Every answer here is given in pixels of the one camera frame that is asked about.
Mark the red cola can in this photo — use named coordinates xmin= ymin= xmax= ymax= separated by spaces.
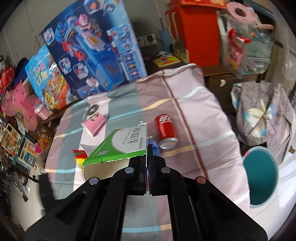
xmin=155 ymin=114 xmax=179 ymax=150

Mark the clear plastic toy bin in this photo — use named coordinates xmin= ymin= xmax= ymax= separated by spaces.
xmin=216 ymin=1 xmax=274 ymax=79

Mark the teal plastic trash bin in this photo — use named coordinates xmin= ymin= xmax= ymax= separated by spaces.
xmin=243 ymin=146 xmax=278 ymax=208

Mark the pink striped bed cover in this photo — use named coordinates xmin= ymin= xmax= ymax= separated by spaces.
xmin=45 ymin=64 xmax=250 ymax=240

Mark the blue toy playset box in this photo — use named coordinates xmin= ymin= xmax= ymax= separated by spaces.
xmin=41 ymin=1 xmax=147 ymax=99

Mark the pink butterfly wings toy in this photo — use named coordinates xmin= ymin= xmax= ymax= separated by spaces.
xmin=1 ymin=82 xmax=41 ymax=132

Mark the small pink booklet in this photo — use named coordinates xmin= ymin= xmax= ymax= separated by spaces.
xmin=81 ymin=113 xmax=105 ymax=137

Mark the red cardboard gift box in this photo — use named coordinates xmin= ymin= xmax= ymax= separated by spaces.
xmin=166 ymin=0 xmax=226 ymax=67

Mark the green white cardboard box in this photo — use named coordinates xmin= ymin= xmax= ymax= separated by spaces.
xmin=81 ymin=126 xmax=147 ymax=180

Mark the grey purple draped blanket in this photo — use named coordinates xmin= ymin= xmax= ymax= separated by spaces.
xmin=231 ymin=81 xmax=295 ymax=165

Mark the wall power socket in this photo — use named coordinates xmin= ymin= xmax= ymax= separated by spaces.
xmin=137 ymin=34 xmax=158 ymax=48

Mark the light blue cartoon box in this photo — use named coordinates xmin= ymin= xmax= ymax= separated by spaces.
xmin=25 ymin=45 xmax=77 ymax=115

